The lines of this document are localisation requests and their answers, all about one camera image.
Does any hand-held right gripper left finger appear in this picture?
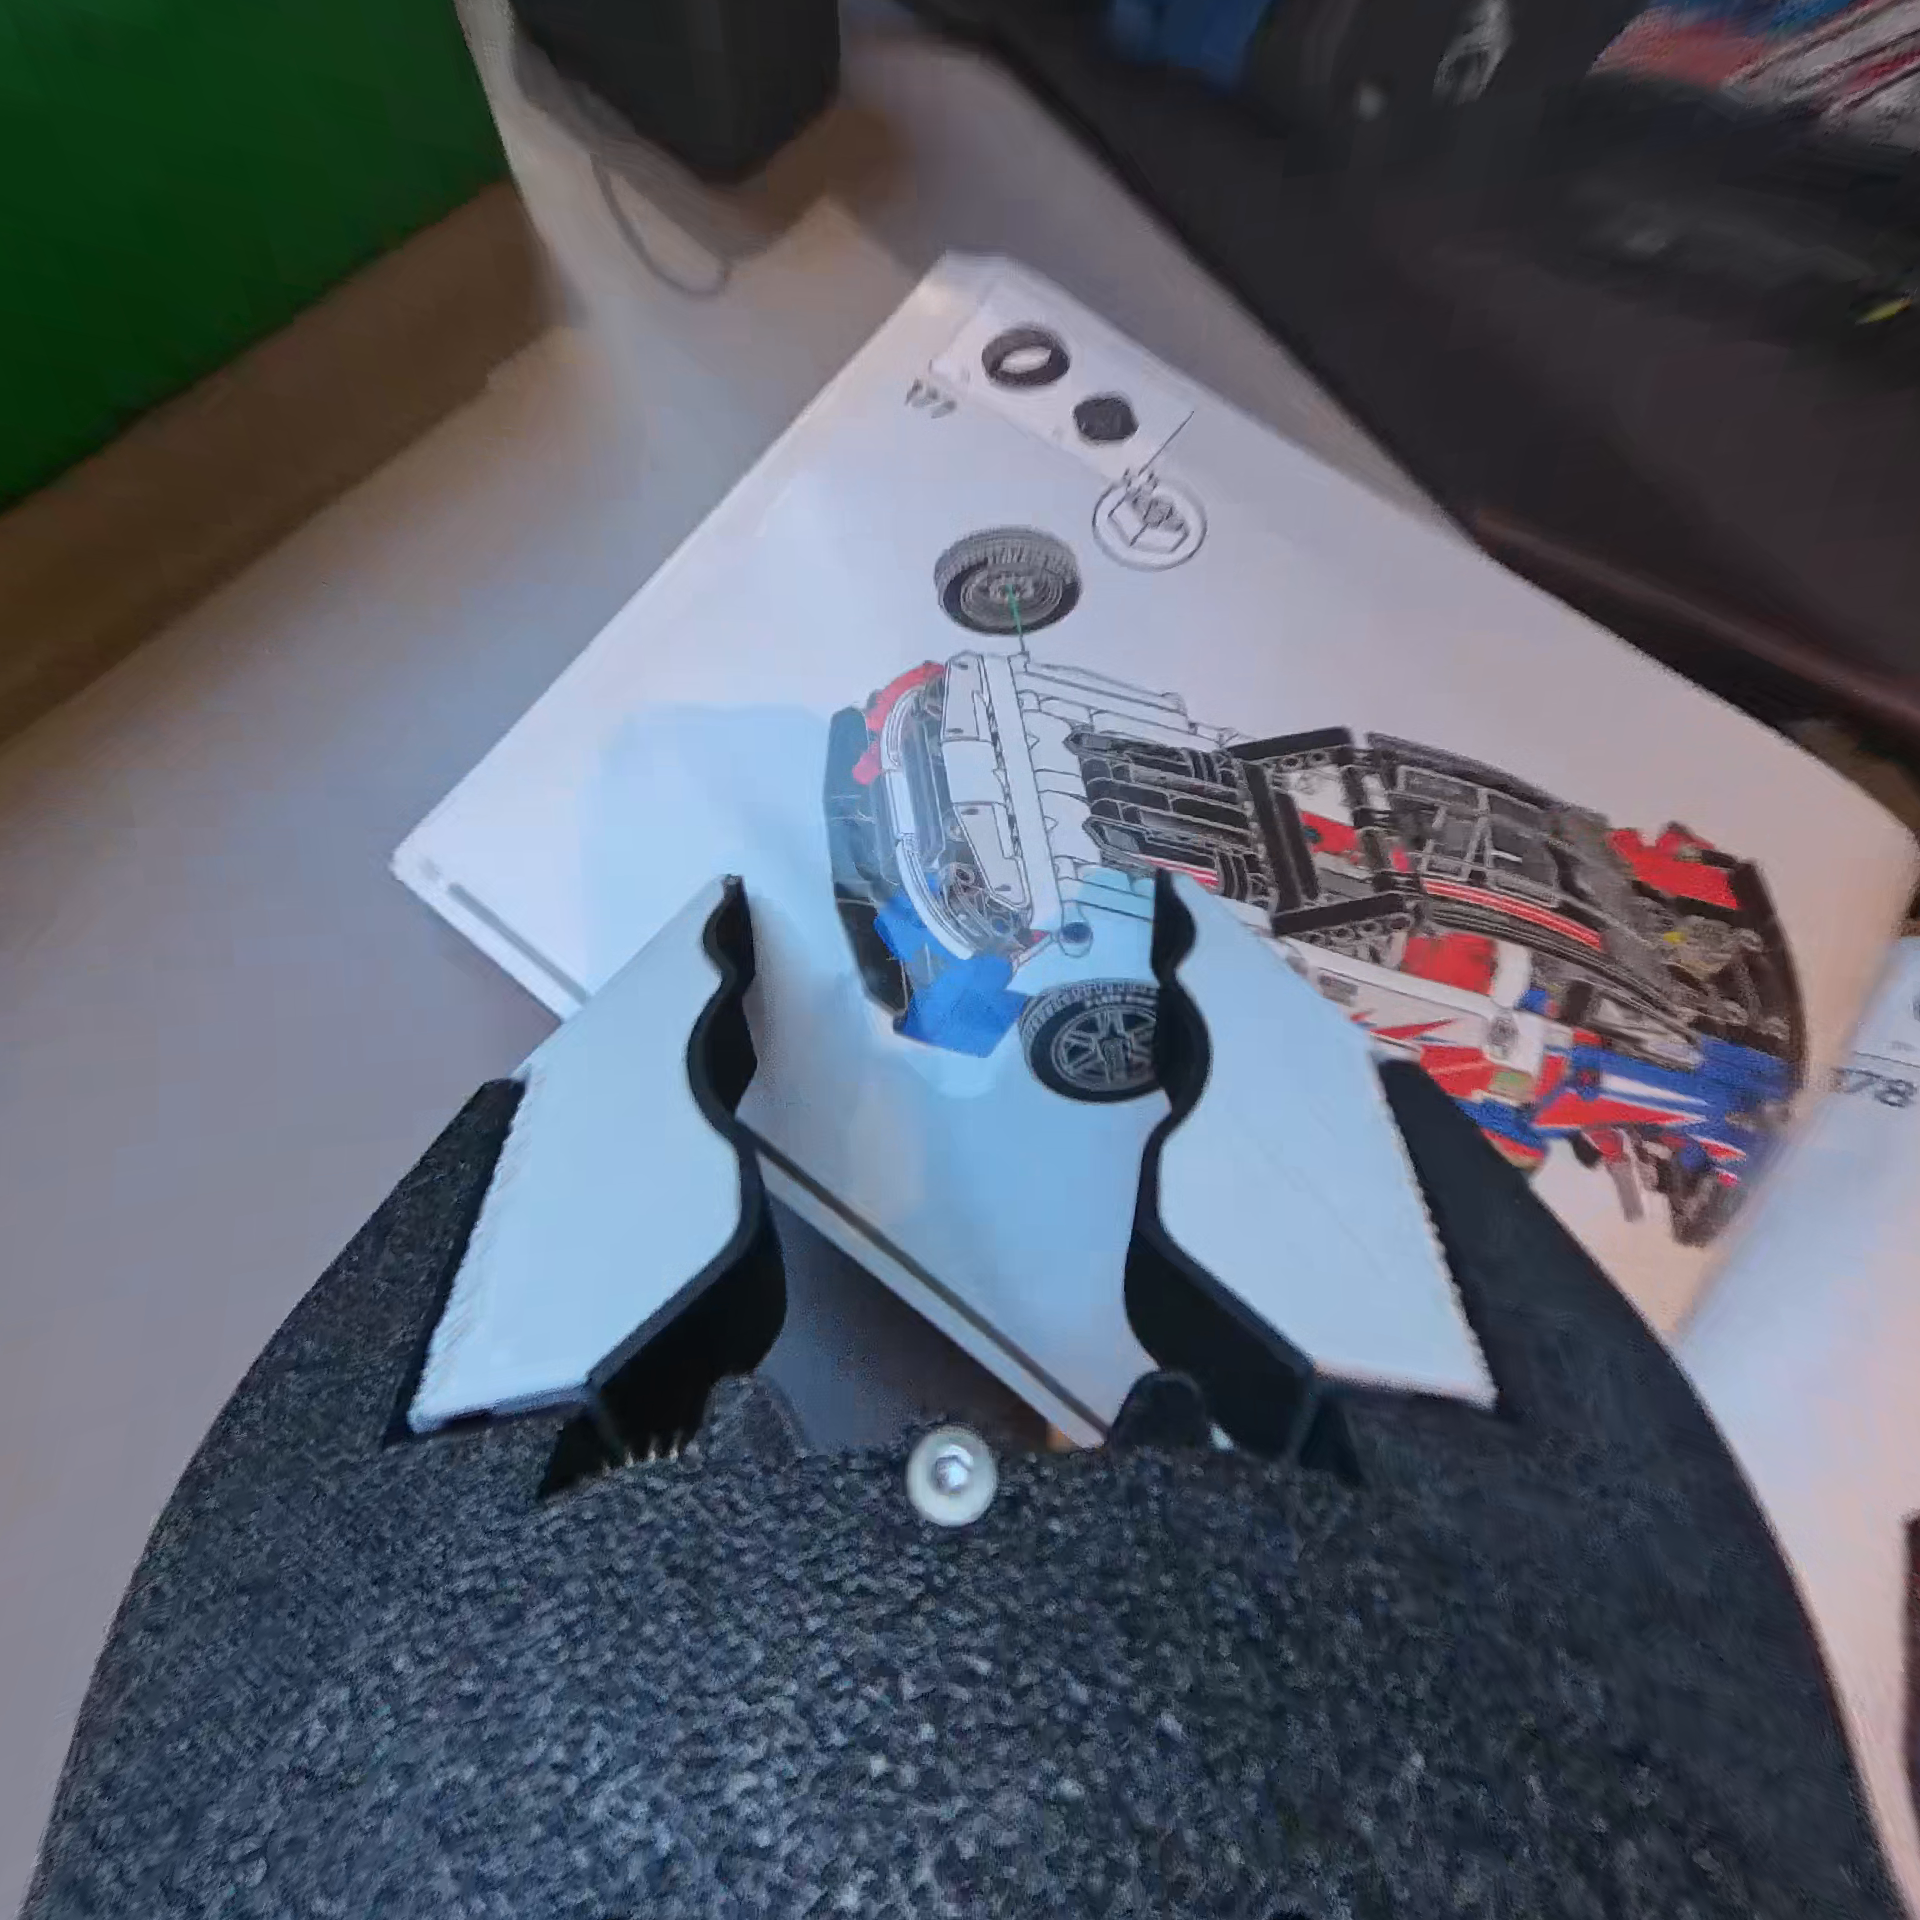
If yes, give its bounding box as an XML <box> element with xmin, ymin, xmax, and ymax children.
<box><xmin>402</xmin><ymin>871</ymin><xmax>794</xmax><ymax>1465</ymax></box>

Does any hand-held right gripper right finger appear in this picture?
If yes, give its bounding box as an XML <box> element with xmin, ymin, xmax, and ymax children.
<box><xmin>1122</xmin><ymin>869</ymin><xmax>1502</xmax><ymax>1460</ymax></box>

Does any instruction booklet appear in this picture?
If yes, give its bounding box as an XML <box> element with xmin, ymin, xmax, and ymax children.
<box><xmin>387</xmin><ymin>252</ymin><xmax>1920</xmax><ymax>1849</ymax></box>

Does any black printed toy set box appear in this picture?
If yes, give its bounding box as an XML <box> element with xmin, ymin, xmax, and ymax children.
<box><xmin>899</xmin><ymin>0</ymin><xmax>1920</xmax><ymax>744</ymax></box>

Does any green plastic bin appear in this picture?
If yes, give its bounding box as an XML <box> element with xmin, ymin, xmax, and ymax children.
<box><xmin>0</xmin><ymin>0</ymin><xmax>512</xmax><ymax>514</ymax></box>

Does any black power adapter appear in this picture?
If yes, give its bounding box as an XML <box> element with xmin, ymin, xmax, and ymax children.
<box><xmin>508</xmin><ymin>0</ymin><xmax>847</xmax><ymax>188</ymax></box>

